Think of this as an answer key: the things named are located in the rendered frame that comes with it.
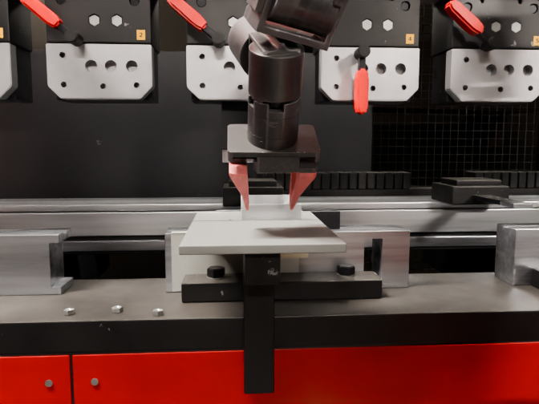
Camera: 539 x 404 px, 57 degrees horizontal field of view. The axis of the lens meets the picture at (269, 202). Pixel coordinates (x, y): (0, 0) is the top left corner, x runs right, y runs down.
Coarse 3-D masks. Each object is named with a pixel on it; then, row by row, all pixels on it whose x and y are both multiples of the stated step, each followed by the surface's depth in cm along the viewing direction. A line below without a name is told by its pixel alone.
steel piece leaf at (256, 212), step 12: (252, 204) 71; (264, 204) 71; (276, 204) 71; (288, 204) 71; (300, 204) 71; (252, 216) 71; (264, 216) 71; (276, 216) 71; (288, 216) 71; (300, 216) 71
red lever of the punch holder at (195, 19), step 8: (168, 0) 69; (176, 0) 69; (176, 8) 69; (184, 8) 69; (192, 8) 69; (184, 16) 69; (192, 16) 69; (200, 16) 69; (192, 24) 70; (200, 24) 69; (208, 32) 70; (216, 32) 69; (216, 40) 69; (224, 40) 70
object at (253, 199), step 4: (252, 196) 82; (256, 196) 82; (260, 196) 82; (264, 196) 82; (268, 196) 82; (272, 196) 82; (276, 196) 82; (280, 196) 82; (284, 196) 82; (288, 196) 82; (252, 200) 82; (256, 200) 82; (260, 200) 82; (264, 200) 82; (268, 200) 82; (272, 200) 82; (276, 200) 82; (280, 200) 82; (284, 200) 82; (288, 200) 82
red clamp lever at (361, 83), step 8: (360, 48) 71; (368, 48) 71; (360, 56) 71; (360, 64) 72; (360, 72) 72; (360, 80) 72; (368, 80) 72; (360, 88) 72; (368, 88) 72; (360, 96) 72; (360, 104) 72; (360, 112) 72
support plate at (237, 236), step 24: (216, 216) 74; (240, 216) 74; (312, 216) 74; (192, 240) 55; (216, 240) 55; (240, 240) 55; (264, 240) 55; (288, 240) 55; (312, 240) 55; (336, 240) 55
